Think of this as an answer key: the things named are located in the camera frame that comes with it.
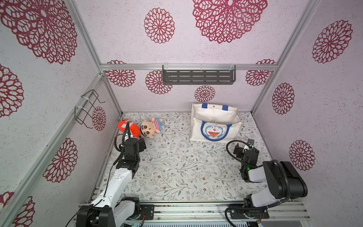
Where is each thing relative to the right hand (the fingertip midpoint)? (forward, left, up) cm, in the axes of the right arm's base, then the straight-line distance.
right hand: (246, 144), depth 91 cm
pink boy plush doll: (+11, +65, +2) cm, 66 cm away
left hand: (-4, +70, +9) cm, 70 cm away
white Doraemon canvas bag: (+6, +22, +14) cm, 27 cm away
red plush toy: (+13, +77, -1) cm, 78 cm away
